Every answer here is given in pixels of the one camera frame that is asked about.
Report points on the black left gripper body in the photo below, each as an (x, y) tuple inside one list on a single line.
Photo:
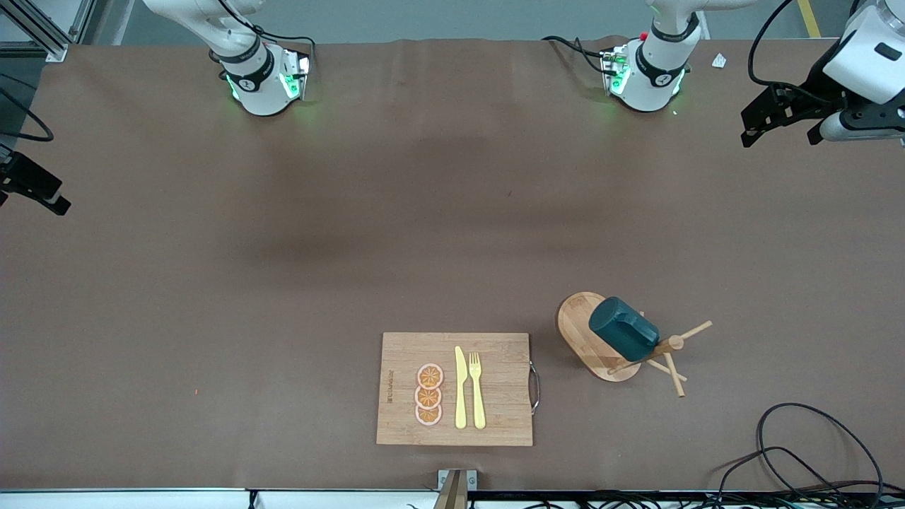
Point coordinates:
[(803, 99)]

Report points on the dark green cup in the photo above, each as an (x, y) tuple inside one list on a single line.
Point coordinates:
[(622, 329)]

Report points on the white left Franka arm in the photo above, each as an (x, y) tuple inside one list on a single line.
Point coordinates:
[(654, 71)]

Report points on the small white paper scrap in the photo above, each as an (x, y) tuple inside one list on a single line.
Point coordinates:
[(719, 61)]

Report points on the wooden mug tree stand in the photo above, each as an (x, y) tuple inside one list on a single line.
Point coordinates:
[(576, 329)]

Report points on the bamboo cutting board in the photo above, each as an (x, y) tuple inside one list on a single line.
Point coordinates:
[(502, 424)]

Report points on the yellow plastic fork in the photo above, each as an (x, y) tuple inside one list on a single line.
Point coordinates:
[(478, 403)]

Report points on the yellow plastic knife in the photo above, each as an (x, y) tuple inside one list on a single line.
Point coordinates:
[(461, 396)]

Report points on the orange slice toy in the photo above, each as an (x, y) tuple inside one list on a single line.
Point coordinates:
[(430, 376)]

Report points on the aluminium frame profile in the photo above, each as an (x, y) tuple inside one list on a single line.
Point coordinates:
[(53, 51)]

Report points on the metal table edge bracket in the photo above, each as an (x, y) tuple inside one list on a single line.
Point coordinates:
[(456, 488)]

